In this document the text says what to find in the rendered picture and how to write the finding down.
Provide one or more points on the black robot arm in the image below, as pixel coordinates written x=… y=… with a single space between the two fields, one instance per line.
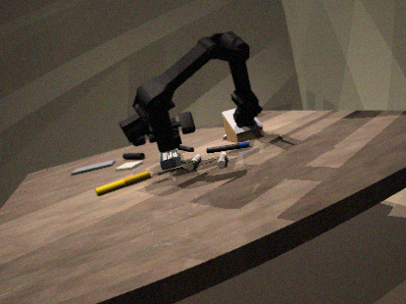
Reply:
x=153 y=98

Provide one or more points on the yellow cylinder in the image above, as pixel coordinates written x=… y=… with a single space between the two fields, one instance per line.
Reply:
x=121 y=183

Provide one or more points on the dark grey cylinder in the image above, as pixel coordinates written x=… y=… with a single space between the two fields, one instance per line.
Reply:
x=133 y=156

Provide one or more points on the black stylus with blue tip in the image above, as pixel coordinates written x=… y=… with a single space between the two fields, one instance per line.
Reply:
x=228 y=147
x=186 y=148

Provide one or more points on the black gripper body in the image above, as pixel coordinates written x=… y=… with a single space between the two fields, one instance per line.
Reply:
x=185 y=122

